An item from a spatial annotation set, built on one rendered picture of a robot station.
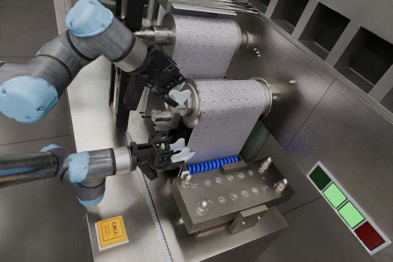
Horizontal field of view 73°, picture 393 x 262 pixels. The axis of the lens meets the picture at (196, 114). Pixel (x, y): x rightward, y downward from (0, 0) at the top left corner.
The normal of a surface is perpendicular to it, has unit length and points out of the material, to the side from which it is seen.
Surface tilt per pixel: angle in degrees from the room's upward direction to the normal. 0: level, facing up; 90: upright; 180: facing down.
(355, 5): 90
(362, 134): 90
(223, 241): 0
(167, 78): 90
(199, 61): 92
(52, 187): 0
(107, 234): 0
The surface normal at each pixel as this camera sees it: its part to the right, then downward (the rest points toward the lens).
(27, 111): -0.04, 0.63
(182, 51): 0.39, 0.69
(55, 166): 0.96, 0.13
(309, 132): -0.88, 0.08
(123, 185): 0.25, -0.74
